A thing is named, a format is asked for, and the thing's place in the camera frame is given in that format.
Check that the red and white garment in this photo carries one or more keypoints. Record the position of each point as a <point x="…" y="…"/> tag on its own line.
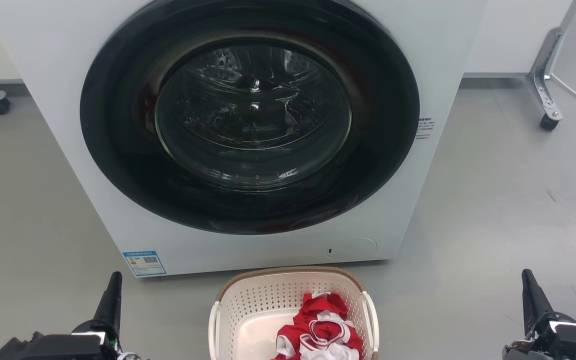
<point x="318" y="332"/>

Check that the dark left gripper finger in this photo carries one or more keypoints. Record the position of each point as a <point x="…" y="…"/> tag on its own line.
<point x="110" y="300"/>

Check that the cream perforated plastic laundry basket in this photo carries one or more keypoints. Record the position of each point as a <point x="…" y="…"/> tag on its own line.
<point x="258" y="305"/>

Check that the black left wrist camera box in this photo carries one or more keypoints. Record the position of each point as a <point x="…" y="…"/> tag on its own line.
<point x="15" y="350"/>

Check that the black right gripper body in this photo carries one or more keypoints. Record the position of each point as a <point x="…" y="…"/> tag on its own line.
<point x="568" y="345"/>

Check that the small printed text sticker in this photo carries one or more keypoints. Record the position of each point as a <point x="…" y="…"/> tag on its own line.
<point x="424" y="128"/>

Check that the tall metal leg with caster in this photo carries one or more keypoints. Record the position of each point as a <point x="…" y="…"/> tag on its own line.
<point x="543" y="75"/>

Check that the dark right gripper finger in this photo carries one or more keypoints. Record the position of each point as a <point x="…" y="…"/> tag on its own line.
<point x="533" y="300"/>

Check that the round washer filter cover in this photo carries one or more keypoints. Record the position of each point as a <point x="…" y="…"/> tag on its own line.
<point x="358" y="248"/>

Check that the blue energy label sticker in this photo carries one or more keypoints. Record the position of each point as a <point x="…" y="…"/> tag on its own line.
<point x="144" y="263"/>

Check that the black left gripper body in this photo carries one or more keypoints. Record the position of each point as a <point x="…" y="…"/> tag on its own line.
<point x="78" y="347"/>

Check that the black round washer door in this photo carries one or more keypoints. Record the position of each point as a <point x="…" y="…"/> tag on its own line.
<point x="118" y="150"/>

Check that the white front-load washing machine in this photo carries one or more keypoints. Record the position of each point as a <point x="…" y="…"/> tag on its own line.
<point x="448" y="60"/>

